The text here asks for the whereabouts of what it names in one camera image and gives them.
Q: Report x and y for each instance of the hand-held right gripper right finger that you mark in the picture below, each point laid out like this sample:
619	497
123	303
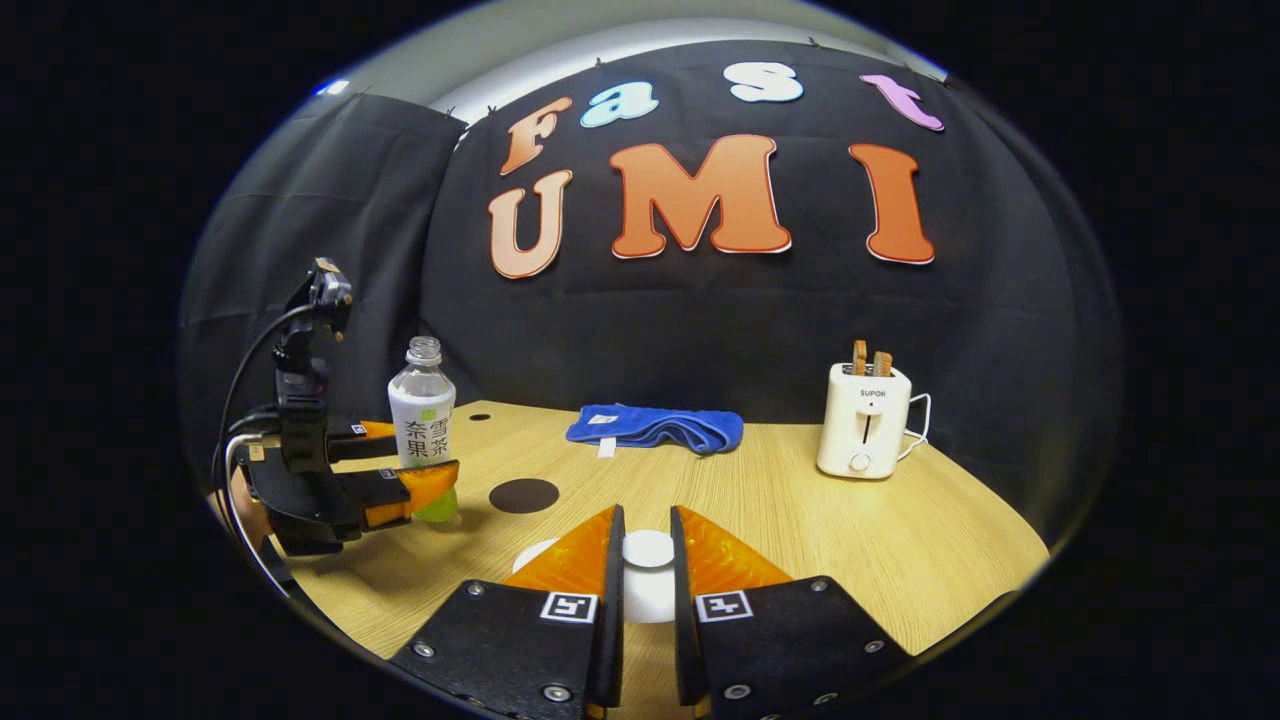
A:
760	640

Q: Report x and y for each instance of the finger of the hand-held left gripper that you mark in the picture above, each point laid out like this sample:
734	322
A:
360	448
400	495

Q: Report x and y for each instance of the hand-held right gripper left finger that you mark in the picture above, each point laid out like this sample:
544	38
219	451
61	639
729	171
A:
545	640

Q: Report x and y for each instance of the clear water bottle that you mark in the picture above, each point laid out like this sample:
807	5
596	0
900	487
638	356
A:
422	410

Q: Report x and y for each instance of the white teacup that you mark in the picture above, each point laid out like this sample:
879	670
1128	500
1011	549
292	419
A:
535	552

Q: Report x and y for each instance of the dark round coaster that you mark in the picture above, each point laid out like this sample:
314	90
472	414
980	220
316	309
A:
523	495

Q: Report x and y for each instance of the white teacup lid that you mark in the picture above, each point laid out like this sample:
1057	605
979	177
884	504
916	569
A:
649	548

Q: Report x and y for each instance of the blue towel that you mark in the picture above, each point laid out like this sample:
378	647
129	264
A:
655	428

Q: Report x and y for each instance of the white toaster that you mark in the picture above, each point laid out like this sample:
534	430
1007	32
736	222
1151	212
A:
862	425

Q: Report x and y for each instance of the toasted bread slice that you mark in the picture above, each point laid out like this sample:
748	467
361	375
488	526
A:
882	363
859	355

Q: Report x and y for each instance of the black backdrop cloth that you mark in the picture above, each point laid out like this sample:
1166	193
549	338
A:
700	330

